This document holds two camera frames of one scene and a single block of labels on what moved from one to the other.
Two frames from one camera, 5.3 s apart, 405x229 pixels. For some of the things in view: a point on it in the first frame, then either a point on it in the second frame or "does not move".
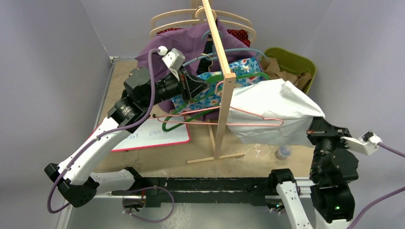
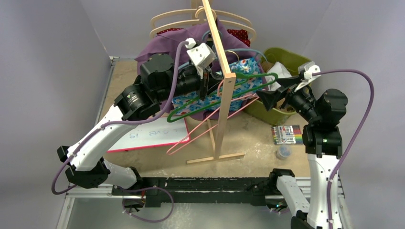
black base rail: [252, 191] does not move
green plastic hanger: [218, 82] → [242, 76]
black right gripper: [316, 131] → [285, 93]
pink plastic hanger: [274, 121] → [253, 97]
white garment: [275, 112] → [278, 68]
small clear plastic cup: [284, 151] does not move
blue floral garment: [245, 71] does not move
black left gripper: [191, 85] → [208, 82]
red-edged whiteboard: [154, 134] does not move
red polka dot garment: [242, 35] does not move
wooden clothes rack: [228, 87] does not move
